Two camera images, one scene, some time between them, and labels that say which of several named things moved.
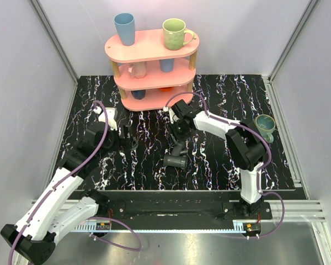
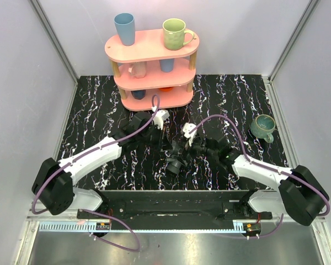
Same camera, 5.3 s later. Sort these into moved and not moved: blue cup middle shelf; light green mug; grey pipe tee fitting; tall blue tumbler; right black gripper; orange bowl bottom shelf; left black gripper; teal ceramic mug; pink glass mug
Moved: grey pipe tee fitting; left black gripper; right black gripper
Not moved: teal ceramic mug; light green mug; blue cup middle shelf; orange bowl bottom shelf; tall blue tumbler; pink glass mug
